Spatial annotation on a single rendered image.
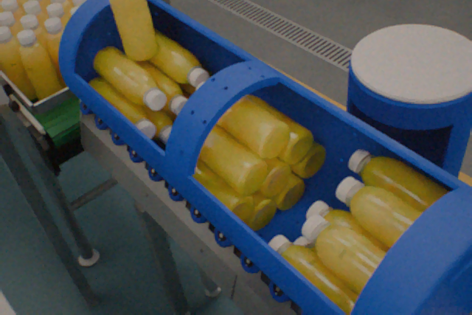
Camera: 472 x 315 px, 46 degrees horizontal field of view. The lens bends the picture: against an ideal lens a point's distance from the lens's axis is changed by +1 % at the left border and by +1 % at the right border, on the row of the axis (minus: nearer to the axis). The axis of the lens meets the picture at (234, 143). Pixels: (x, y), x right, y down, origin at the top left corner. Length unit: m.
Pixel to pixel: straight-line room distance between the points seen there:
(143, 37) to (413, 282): 0.70
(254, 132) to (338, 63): 2.12
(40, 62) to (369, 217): 0.92
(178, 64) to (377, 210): 0.53
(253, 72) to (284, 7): 2.57
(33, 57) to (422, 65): 0.90
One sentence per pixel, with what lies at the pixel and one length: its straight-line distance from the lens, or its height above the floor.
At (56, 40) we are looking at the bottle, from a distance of 1.44.
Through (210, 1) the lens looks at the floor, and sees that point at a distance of 3.61.
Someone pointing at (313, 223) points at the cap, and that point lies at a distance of 0.81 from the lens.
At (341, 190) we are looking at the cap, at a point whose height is 1.13.
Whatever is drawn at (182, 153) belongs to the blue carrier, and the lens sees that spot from 0.89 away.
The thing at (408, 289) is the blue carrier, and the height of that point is 1.20.
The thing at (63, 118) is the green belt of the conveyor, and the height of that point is 0.90.
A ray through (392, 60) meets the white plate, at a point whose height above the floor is 1.04.
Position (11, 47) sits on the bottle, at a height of 1.06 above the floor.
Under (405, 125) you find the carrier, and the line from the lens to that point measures 1.20.
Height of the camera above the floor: 1.78
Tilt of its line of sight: 44 degrees down
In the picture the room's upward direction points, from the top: 8 degrees counter-clockwise
